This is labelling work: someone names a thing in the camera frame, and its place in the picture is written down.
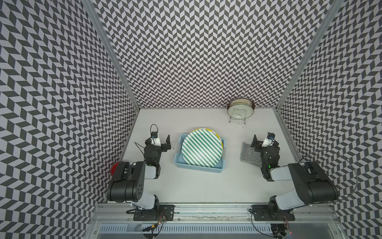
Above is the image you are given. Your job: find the green striped plate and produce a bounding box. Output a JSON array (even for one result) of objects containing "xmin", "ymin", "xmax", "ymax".
[{"xmin": 182, "ymin": 128, "xmax": 223, "ymax": 167}]

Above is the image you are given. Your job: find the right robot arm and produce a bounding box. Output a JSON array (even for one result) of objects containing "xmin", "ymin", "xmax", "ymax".
[{"xmin": 250, "ymin": 132, "xmax": 339, "ymax": 217}]

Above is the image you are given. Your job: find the aluminium front rail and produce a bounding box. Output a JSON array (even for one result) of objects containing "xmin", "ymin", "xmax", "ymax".
[{"xmin": 90, "ymin": 203, "xmax": 339, "ymax": 224}]

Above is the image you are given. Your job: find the yellow striped plate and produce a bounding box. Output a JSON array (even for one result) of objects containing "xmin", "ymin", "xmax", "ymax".
[{"xmin": 207, "ymin": 129, "xmax": 224, "ymax": 149}]

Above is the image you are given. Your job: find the light blue plastic basket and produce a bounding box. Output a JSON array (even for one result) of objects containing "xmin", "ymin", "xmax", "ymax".
[{"xmin": 173, "ymin": 133, "xmax": 226, "ymax": 173}]

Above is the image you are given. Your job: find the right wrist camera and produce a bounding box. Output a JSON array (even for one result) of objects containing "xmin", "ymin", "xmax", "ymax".
[{"xmin": 267, "ymin": 132, "xmax": 275, "ymax": 141}]

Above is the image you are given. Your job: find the wire plate stand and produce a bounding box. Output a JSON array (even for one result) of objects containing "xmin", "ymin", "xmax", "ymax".
[{"xmin": 228, "ymin": 109, "xmax": 247, "ymax": 124}]

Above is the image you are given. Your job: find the grey microfibre cloth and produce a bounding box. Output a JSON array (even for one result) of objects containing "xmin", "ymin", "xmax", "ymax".
[{"xmin": 239, "ymin": 142, "xmax": 262, "ymax": 167}]

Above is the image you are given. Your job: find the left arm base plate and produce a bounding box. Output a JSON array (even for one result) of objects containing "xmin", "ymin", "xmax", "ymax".
[{"xmin": 133, "ymin": 204, "xmax": 175, "ymax": 222}]

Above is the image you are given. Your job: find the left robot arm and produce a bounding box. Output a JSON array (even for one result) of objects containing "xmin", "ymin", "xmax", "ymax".
[{"xmin": 106, "ymin": 136, "xmax": 171, "ymax": 216}]

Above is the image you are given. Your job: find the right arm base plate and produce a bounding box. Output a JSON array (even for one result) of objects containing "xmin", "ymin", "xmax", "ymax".
[{"xmin": 251, "ymin": 205, "xmax": 295, "ymax": 222}]

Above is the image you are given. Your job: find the red emergency stop button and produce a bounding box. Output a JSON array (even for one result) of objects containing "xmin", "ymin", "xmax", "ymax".
[{"xmin": 110, "ymin": 161, "xmax": 123, "ymax": 176}]

